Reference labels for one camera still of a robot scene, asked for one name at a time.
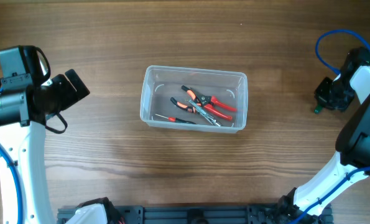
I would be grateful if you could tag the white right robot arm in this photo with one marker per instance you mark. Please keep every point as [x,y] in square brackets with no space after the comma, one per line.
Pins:
[351,161]

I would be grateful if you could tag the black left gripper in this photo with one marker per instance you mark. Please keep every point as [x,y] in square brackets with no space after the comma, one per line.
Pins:
[71,96]

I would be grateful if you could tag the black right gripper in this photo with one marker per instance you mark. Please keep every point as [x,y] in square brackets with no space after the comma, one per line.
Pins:
[319,96]

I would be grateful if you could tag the orange black needle-nose pliers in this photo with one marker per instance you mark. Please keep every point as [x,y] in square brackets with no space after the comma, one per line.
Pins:
[193,95]

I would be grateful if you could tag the red black screwdriver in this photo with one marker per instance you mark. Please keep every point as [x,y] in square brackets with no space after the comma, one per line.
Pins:
[176,120]

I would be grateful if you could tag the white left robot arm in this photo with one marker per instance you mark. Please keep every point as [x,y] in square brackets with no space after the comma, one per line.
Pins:
[24,191]

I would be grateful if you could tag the green round object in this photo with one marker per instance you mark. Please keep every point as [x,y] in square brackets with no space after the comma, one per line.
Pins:
[318,109]

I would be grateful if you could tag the clear plastic container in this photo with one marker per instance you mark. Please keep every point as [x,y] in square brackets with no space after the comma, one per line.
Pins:
[225,97]

